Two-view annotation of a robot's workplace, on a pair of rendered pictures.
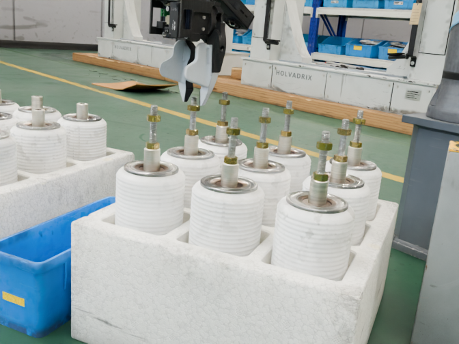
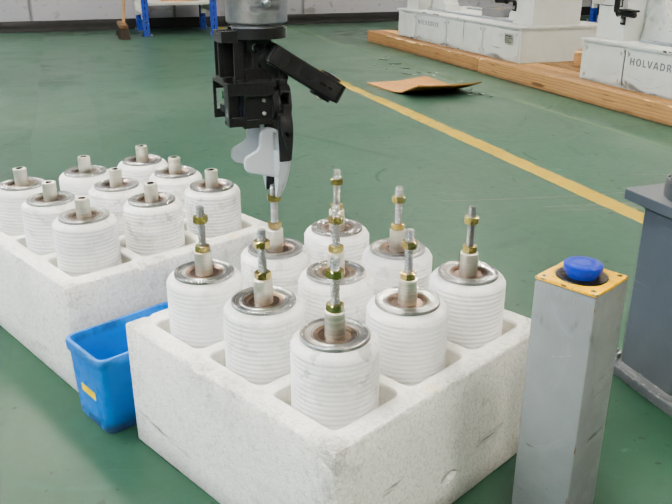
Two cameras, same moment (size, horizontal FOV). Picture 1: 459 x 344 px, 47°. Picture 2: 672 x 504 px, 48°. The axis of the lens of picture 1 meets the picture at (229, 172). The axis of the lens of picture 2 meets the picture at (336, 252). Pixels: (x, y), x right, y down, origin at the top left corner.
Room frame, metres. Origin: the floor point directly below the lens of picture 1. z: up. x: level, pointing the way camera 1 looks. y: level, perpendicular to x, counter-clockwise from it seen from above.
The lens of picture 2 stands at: (-0.04, -0.39, 0.63)
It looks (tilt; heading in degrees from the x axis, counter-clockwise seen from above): 22 degrees down; 23
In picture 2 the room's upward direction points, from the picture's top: straight up
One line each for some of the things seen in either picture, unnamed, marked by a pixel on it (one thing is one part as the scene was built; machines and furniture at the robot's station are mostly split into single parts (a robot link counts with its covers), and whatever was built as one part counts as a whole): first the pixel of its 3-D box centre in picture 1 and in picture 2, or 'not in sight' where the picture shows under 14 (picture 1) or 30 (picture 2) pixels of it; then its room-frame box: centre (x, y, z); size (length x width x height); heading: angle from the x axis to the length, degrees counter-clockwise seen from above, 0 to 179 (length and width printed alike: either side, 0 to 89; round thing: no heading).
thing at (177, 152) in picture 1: (190, 153); (275, 248); (0.81, 0.06, 0.25); 0.08 x 0.08 x 0.01
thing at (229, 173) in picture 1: (229, 175); (263, 290); (0.65, 0.00, 0.26); 0.02 x 0.02 x 0.03
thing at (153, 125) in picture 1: (153, 132); (201, 234); (0.70, 0.11, 0.30); 0.01 x 0.01 x 0.08
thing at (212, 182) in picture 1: (229, 184); (263, 301); (0.65, 0.00, 0.25); 0.08 x 0.08 x 0.01
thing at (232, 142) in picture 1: (231, 146); (262, 260); (0.65, 0.00, 0.30); 0.01 x 0.01 x 0.08
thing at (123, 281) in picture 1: (250, 263); (335, 383); (0.76, -0.05, 0.09); 0.39 x 0.39 x 0.18; 68
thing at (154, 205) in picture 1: (148, 229); (208, 336); (0.70, 0.11, 0.16); 0.10 x 0.10 x 0.18
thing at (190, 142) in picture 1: (191, 145); (275, 239); (0.81, 0.06, 0.26); 0.02 x 0.02 x 0.03
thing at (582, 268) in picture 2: not in sight; (582, 270); (0.72, -0.34, 0.32); 0.04 x 0.04 x 0.02
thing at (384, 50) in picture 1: (404, 51); not in sight; (6.03, -1.83, 0.36); 0.50 x 0.38 x 0.21; 133
